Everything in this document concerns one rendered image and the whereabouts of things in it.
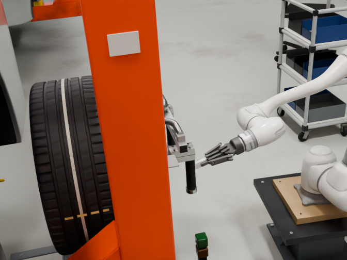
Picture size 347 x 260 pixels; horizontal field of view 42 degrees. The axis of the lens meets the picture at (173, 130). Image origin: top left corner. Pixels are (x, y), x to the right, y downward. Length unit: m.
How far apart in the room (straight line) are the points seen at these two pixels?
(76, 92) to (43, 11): 3.78
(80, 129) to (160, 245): 0.45
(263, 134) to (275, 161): 1.32
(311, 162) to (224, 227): 0.72
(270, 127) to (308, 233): 0.57
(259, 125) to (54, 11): 3.71
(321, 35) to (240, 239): 1.48
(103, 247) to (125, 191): 0.26
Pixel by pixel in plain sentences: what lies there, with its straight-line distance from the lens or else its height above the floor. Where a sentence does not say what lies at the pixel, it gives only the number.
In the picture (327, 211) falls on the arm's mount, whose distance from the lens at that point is 2.34.
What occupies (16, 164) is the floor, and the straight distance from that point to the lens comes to 3.57.
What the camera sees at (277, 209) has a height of 0.30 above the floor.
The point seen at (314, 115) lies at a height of 0.21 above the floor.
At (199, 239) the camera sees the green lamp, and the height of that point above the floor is 0.66.
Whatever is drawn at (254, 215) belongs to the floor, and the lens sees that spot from 2.78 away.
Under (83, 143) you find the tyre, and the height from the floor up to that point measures 1.07.
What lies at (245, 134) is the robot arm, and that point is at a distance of 1.97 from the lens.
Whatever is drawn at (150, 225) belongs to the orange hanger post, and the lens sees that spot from 1.30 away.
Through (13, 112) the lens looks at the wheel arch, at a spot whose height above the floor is 0.90.
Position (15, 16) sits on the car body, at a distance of 4.27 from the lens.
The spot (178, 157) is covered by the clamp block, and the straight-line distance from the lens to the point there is 1.59.
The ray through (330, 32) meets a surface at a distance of 3.27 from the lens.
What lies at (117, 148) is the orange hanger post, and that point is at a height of 1.20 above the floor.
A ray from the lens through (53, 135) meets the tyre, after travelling 1.47.
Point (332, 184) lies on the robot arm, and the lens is 2.15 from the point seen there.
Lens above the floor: 1.78
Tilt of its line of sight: 29 degrees down
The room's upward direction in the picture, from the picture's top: 4 degrees counter-clockwise
